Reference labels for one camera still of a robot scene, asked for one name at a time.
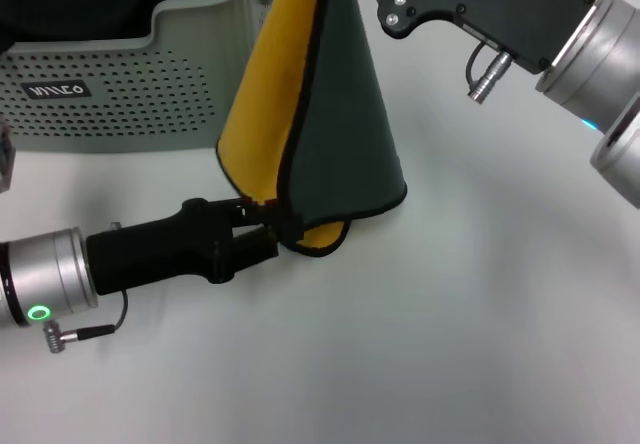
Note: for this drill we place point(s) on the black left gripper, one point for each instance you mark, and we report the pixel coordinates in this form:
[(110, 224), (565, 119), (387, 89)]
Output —
[(160, 249)]

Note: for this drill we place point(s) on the yellow and dark green towel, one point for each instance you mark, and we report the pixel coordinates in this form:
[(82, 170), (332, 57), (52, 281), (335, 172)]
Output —
[(340, 129)]

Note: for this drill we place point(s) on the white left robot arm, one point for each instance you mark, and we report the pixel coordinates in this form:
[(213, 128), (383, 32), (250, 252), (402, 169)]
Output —
[(45, 279)]

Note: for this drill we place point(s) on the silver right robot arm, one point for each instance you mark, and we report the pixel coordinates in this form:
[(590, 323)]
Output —
[(605, 64)]

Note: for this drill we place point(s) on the grey perforated storage box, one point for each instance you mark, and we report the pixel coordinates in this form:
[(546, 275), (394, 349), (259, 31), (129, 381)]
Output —
[(150, 79)]

